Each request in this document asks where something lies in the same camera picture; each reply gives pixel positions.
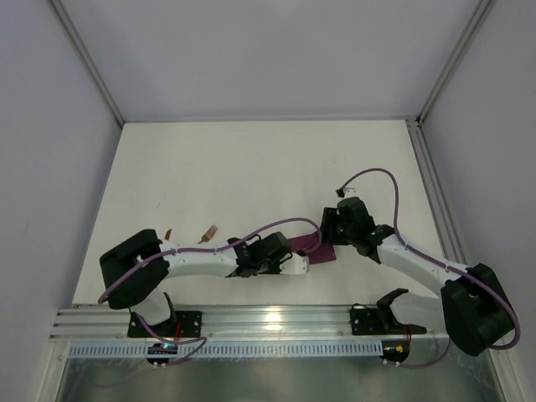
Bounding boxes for purple cloth napkin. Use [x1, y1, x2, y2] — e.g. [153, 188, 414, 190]
[289, 233, 337, 265]

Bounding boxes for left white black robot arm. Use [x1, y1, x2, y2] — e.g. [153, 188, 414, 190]
[98, 229, 295, 327]

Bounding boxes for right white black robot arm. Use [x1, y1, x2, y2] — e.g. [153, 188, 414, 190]
[321, 197, 520, 356]

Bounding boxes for copper fork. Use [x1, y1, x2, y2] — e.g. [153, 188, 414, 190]
[198, 224, 218, 244]

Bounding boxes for right black controller board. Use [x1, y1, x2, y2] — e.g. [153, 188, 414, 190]
[380, 342, 410, 365]

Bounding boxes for black controller board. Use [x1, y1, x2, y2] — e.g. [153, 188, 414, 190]
[380, 342, 410, 365]
[146, 343, 178, 368]

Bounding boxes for left black controller board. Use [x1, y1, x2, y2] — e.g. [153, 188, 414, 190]
[146, 343, 178, 368]

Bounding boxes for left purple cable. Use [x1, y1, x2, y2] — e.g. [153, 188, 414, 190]
[96, 216, 323, 305]

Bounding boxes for purple cable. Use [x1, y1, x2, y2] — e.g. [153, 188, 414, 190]
[96, 216, 323, 305]
[337, 167, 520, 349]

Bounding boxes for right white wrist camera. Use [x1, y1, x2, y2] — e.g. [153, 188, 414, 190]
[336, 187, 357, 198]

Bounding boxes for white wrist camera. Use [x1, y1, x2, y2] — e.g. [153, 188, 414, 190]
[336, 187, 357, 198]
[280, 253, 309, 276]

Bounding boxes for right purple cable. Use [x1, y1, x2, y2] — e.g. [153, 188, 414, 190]
[337, 167, 520, 349]

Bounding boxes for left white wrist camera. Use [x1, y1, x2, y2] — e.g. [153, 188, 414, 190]
[280, 253, 309, 276]

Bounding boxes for right aluminium side rail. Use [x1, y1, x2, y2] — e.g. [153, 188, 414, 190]
[406, 118, 466, 263]

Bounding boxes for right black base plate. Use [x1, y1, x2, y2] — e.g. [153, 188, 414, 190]
[349, 304, 427, 336]

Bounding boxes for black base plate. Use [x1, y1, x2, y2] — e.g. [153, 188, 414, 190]
[349, 304, 427, 336]
[127, 310, 203, 338]

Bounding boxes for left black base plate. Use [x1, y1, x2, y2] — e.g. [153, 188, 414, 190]
[127, 310, 203, 338]

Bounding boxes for slotted grey cable duct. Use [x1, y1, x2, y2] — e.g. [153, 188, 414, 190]
[67, 339, 382, 359]

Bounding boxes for right aluminium corner post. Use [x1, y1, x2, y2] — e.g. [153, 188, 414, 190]
[416, 0, 496, 126]

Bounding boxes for aluminium corner post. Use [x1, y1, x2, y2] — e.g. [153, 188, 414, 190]
[416, 0, 496, 126]
[47, 0, 126, 128]

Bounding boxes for left aluminium corner post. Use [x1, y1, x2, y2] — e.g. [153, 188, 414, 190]
[47, 0, 126, 128]

